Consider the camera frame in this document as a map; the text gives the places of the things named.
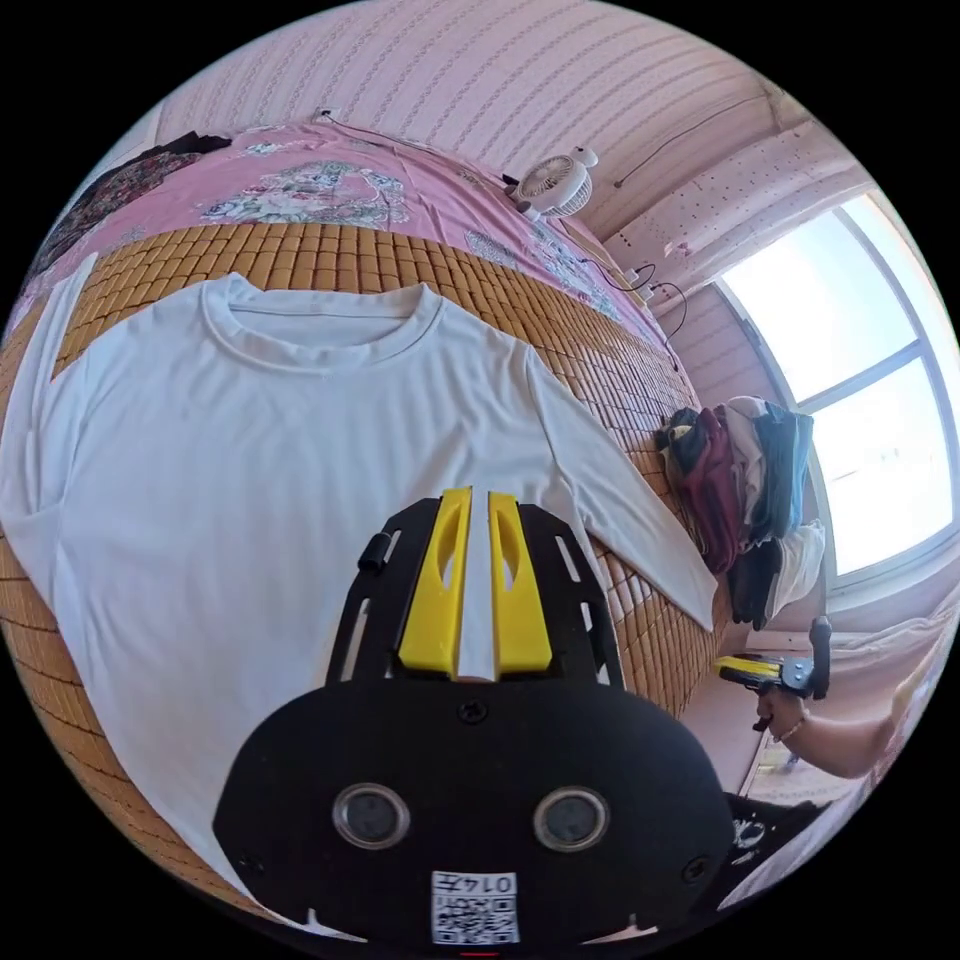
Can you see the white long sleeve shirt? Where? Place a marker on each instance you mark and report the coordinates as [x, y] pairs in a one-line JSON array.
[[247, 480]]

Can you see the pink dotted curtain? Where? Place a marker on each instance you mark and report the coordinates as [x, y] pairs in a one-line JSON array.
[[742, 202]]

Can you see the window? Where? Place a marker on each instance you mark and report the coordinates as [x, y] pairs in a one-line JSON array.
[[862, 375]]

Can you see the person's right forearm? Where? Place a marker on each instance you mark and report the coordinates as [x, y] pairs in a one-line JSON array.
[[847, 739]]

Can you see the white desk fan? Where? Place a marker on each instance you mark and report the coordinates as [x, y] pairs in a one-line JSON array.
[[559, 184]]

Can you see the pile of clothes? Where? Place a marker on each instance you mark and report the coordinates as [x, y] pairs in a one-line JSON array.
[[739, 480]]

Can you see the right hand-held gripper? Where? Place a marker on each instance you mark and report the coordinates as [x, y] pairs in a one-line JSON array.
[[796, 673]]

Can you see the person's right hand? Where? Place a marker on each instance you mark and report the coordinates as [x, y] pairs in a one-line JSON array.
[[780, 714]]

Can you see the person's body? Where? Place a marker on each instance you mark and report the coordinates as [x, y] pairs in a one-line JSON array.
[[780, 832]]

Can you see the dark floral blanket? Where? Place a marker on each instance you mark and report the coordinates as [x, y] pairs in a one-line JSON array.
[[112, 187]]

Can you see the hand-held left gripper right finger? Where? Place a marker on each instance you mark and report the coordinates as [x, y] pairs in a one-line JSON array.
[[520, 615]]

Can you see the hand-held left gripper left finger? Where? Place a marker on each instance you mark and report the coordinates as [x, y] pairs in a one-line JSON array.
[[433, 600]]

